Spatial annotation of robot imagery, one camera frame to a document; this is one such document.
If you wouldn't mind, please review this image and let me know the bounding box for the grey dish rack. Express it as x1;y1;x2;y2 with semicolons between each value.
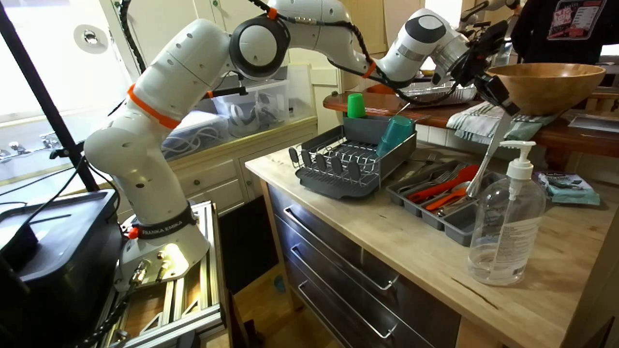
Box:
285;113;419;200

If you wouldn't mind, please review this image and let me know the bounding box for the green striped white towel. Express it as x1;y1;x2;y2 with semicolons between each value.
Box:
444;98;558;150

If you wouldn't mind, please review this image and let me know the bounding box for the light green plastic cup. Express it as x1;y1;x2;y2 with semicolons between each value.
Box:
345;92;369;119

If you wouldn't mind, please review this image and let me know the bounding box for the black tripod pole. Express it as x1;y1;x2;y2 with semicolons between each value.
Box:
0;1;102;193

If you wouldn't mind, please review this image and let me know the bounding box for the white round wall fixture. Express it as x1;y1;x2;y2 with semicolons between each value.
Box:
71;22;109;55

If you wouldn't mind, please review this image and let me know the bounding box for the teal plastic cup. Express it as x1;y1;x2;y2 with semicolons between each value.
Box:
374;113;417;156

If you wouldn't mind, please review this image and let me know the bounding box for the black box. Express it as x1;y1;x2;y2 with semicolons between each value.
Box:
0;191;125;348

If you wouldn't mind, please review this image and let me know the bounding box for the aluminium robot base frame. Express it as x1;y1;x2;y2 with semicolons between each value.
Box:
94;198;227;348

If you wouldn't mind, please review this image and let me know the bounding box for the red plastic utensil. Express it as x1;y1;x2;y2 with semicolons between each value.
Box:
407;162;481;204

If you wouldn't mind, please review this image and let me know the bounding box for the grey cutlery tray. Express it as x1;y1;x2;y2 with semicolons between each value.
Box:
384;156;510;249

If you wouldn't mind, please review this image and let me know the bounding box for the silver metal cutlery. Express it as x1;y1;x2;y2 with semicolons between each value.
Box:
392;158;461;194

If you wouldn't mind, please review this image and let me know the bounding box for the steel drawer cabinet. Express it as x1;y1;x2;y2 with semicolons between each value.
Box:
264;181;461;348

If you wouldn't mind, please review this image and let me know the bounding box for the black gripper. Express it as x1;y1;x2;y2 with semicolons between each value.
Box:
452;34;519;117

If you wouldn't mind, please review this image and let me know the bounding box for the aluminium foil pan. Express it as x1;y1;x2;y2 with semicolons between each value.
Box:
398;78;481;109

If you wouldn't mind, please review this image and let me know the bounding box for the teal flat pack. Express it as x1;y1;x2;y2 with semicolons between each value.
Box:
537;169;603;208

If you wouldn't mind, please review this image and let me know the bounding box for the clear plastic storage bin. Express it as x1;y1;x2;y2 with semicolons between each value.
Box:
162;63;316;162

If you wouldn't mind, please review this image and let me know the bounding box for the person in black hoodie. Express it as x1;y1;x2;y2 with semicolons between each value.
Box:
510;0;619;65

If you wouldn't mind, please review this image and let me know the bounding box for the orange plastic utensil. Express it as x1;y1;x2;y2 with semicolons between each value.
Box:
423;179;475;214

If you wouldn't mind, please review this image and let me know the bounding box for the wooden bowl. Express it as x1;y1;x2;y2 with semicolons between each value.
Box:
487;61;607;117

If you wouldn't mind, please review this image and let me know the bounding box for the white low drawer cabinet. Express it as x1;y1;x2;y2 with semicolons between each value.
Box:
162;117;320;218

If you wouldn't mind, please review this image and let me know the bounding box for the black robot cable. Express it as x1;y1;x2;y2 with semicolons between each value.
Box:
115;0;417;106

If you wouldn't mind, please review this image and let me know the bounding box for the clear pump soap bottle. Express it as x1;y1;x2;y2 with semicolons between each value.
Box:
467;138;548;287

